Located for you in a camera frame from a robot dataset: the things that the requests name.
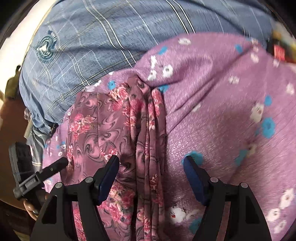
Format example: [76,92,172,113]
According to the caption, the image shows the olive green cloth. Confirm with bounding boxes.
[4,65,21,99]

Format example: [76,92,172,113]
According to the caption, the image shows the blue plaid quilt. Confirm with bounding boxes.
[20,1,273,134]

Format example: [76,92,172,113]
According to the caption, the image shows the dark red headboard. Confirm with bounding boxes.
[1,97,28,210]

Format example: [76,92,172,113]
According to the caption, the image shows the maroon floral garment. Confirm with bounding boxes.
[63,76,168,240]

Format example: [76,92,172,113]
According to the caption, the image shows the purple floral bed sheet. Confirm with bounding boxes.
[43,33,295,240]

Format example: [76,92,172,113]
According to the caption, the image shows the person left hand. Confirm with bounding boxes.
[23,199,38,221]

